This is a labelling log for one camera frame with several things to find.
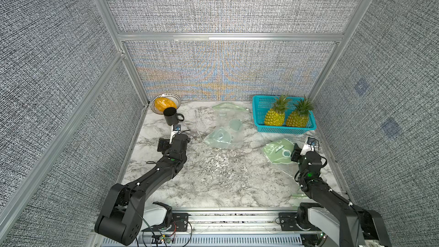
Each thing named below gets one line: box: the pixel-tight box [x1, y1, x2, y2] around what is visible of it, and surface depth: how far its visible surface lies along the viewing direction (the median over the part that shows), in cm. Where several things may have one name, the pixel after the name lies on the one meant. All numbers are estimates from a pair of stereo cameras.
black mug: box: [163, 106, 185, 127], surface depth 107 cm
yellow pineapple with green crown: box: [285, 96, 315, 128], surface depth 96 cm
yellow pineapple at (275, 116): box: [264, 94, 291, 127], surface depth 97 cm
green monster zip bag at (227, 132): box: [204, 102, 250, 150], surface depth 107 cm
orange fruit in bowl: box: [154, 97, 178, 113], surface depth 112 cm
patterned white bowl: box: [154, 96, 178, 113], surface depth 112 cm
